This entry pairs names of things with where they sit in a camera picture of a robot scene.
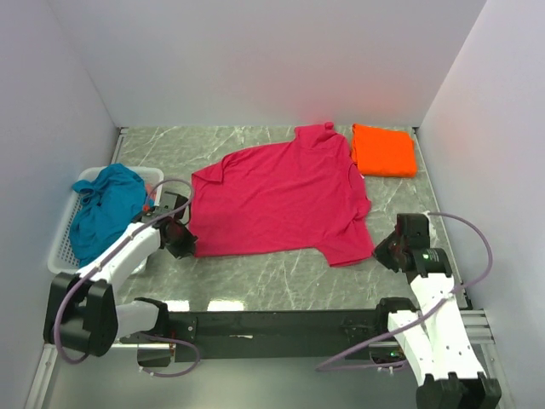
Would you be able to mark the folded orange t shirt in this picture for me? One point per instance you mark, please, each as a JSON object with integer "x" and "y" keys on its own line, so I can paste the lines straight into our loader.
{"x": 383, "y": 153}

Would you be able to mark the pink t shirt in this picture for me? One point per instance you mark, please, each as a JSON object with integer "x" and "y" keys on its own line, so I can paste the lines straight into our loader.
{"x": 304, "y": 193}

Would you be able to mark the white plastic laundry basket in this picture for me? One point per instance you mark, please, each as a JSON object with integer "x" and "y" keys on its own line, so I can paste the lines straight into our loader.
{"x": 61, "y": 257}

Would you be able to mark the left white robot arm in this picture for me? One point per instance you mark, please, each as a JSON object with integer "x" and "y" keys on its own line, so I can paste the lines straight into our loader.
{"x": 83, "y": 316}

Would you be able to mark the black base beam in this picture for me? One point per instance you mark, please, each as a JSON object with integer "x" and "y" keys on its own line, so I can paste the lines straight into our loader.
{"x": 280, "y": 334}

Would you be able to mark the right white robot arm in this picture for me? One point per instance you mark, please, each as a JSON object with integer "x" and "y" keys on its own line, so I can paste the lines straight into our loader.
{"x": 430, "y": 330}

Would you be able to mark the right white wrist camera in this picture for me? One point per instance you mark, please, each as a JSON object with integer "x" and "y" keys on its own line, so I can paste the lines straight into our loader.
{"x": 431, "y": 227}

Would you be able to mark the aluminium frame rail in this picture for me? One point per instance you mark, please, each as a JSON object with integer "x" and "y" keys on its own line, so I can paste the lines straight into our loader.
{"x": 380, "y": 352}

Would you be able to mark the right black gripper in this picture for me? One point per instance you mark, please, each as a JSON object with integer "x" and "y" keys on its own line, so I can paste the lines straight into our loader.
{"x": 381, "y": 253}

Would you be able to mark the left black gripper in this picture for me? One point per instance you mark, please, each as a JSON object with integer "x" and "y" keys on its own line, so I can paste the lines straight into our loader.
{"x": 187, "y": 247}

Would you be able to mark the blue t shirt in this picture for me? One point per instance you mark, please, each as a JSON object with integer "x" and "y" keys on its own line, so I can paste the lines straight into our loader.
{"x": 108, "y": 205}

